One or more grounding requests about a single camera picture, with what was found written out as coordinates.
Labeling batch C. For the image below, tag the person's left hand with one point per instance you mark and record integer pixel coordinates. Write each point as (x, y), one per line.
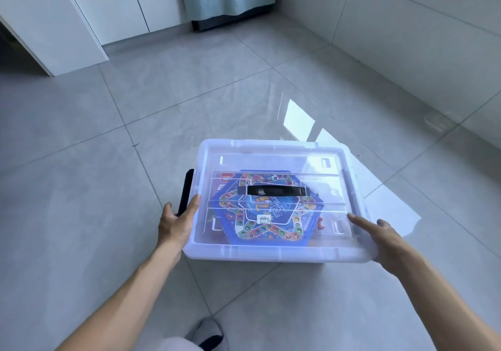
(172, 231)

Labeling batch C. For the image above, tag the person's right hand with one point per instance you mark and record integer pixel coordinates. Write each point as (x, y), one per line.
(391, 249)

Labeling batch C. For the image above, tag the person's right thumb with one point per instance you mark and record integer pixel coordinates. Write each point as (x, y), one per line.
(361, 223)

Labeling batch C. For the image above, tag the person's left thumb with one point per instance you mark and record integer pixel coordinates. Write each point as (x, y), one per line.
(191, 209)

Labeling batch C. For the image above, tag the clear plastic storage box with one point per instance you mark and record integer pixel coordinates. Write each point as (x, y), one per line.
(274, 253)

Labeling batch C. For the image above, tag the person's left forearm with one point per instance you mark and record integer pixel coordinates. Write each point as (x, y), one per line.
(125, 303)

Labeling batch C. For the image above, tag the person's right forearm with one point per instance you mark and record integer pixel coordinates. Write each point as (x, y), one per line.
(450, 307)

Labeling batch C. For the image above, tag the black box latch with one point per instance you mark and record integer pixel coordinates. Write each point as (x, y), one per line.
(185, 190)

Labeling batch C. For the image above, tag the small red toy piece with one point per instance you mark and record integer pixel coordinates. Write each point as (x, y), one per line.
(321, 224)

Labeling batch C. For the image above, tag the white price sticker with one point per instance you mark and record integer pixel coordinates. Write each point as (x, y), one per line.
(265, 219)

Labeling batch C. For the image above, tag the blue hexagonal board game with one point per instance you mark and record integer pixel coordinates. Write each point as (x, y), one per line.
(281, 229)

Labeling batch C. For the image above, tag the grey slipper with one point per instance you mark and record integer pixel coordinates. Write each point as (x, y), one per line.
(207, 333)

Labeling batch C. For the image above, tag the white trouser leg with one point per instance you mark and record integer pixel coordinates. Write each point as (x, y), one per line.
(172, 345)

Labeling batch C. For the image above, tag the white cabinet door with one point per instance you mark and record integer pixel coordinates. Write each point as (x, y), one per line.
(51, 22)

